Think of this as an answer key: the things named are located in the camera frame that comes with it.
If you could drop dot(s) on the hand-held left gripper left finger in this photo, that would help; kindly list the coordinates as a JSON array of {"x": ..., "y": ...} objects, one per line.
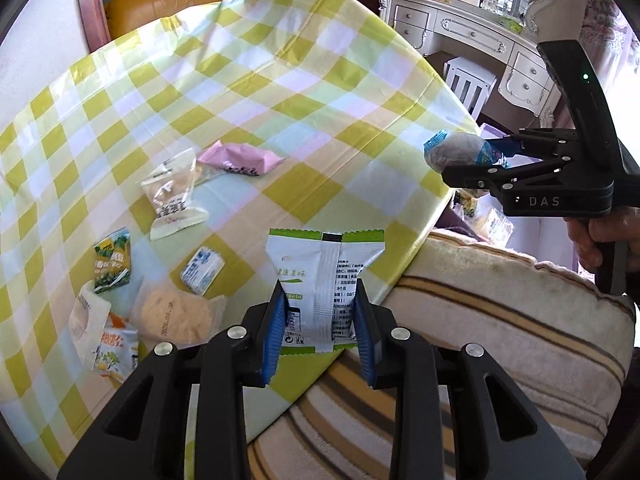
[{"x": 272, "y": 340}]

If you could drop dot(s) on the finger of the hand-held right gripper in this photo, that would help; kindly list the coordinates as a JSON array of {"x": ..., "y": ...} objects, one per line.
[
  {"x": 475, "y": 180},
  {"x": 505, "y": 147}
]

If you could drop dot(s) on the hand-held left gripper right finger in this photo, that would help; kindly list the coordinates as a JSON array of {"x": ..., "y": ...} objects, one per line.
[{"x": 367, "y": 345}]

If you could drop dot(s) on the grey ball packet blue ends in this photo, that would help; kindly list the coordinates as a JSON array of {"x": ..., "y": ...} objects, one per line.
[{"x": 455, "y": 150}]

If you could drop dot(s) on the white green snack packet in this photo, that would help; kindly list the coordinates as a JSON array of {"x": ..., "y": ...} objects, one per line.
[{"x": 320, "y": 280}]

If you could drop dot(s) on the round biscuit clear packet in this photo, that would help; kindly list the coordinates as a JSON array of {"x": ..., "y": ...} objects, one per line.
[{"x": 172, "y": 315}]

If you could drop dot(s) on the small green yellow snack packet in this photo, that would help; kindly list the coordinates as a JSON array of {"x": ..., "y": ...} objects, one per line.
[{"x": 112, "y": 260}]

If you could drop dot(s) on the person's right hand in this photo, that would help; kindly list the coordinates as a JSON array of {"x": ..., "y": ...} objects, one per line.
[{"x": 582, "y": 235}]

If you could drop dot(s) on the round cake packet yellow edged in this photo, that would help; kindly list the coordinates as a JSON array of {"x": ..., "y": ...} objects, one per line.
[{"x": 494, "y": 225}]

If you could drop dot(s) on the white slatted stool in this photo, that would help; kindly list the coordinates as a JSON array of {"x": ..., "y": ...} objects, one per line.
[{"x": 467, "y": 72}]

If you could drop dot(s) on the small white blue packet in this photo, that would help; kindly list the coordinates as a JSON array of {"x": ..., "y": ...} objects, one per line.
[{"x": 200, "y": 270}]

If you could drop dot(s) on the purple patterned curtain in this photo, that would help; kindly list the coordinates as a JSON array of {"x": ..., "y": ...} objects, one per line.
[{"x": 617, "y": 45}]

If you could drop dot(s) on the white ornate dresser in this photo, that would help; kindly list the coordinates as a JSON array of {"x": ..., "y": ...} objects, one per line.
[{"x": 450, "y": 25}]

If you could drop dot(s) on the orange white snack packet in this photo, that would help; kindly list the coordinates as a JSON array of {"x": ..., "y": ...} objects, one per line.
[{"x": 117, "y": 355}]

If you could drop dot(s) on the beige cookie clear packet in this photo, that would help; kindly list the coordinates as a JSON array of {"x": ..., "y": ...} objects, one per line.
[{"x": 172, "y": 200}]

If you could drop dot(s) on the pink snack packet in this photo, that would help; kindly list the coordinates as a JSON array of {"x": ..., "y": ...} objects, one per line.
[{"x": 245, "y": 157}]

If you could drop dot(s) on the translucent white snack packet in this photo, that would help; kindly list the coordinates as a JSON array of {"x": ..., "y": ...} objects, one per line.
[{"x": 85, "y": 320}]

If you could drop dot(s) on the green checked plastic tablecloth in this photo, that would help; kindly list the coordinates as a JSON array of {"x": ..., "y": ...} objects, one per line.
[{"x": 300, "y": 85}]

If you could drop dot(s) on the brown wooden door frame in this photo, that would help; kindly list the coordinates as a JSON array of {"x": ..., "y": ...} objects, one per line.
[{"x": 92, "y": 5}]

